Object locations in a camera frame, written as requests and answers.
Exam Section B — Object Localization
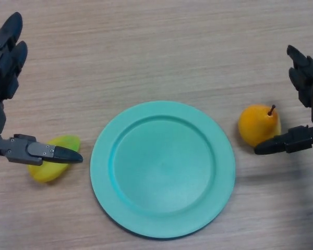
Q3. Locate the teal round plate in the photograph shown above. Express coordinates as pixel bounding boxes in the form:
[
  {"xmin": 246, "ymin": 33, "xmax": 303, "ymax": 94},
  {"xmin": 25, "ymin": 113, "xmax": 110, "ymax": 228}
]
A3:
[{"xmin": 90, "ymin": 100, "xmax": 237, "ymax": 240}]

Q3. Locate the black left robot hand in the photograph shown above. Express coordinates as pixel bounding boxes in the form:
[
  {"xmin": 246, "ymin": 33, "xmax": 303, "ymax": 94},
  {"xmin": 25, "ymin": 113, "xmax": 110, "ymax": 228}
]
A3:
[{"xmin": 0, "ymin": 11, "xmax": 83, "ymax": 166}]

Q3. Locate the yellow green mango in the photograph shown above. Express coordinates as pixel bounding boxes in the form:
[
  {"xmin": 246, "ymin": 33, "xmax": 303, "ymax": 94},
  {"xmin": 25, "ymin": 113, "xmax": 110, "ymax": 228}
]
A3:
[{"xmin": 27, "ymin": 134, "xmax": 81, "ymax": 184}]

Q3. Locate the yellow orange pear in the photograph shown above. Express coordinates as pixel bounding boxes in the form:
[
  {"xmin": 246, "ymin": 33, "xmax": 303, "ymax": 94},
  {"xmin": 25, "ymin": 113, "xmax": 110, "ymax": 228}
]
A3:
[{"xmin": 238, "ymin": 104, "xmax": 282, "ymax": 148}]

